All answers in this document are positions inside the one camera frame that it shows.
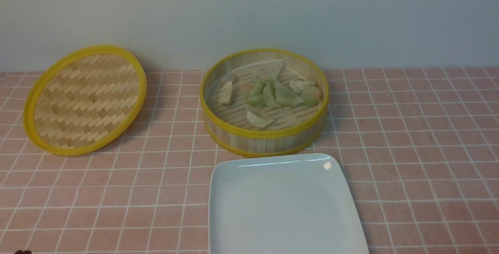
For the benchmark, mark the white dumpling front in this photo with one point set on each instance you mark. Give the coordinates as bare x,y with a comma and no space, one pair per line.
257,121

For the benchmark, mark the white dumpling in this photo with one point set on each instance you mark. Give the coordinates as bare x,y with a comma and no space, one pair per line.
225,94
257,121

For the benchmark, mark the white square plate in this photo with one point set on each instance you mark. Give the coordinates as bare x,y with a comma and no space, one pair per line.
295,204

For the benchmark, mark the yellow-rimmed bamboo steamer basket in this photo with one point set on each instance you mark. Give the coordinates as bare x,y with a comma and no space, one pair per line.
294,128

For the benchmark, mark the white dumpling left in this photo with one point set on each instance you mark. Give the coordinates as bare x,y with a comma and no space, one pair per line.
225,94

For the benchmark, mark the green dumpling centre left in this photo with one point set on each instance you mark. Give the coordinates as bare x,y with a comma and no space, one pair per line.
257,88

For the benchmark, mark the large green dumpling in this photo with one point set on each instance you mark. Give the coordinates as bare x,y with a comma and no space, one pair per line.
285,97

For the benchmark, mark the pale dumpling upper right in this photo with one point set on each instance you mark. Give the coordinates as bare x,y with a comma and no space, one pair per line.
298,86

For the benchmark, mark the pink green dumpling right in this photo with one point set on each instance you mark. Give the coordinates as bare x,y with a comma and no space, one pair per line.
311,96

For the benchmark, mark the woven bamboo steamer lid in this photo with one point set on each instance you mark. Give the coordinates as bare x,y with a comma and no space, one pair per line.
85,100

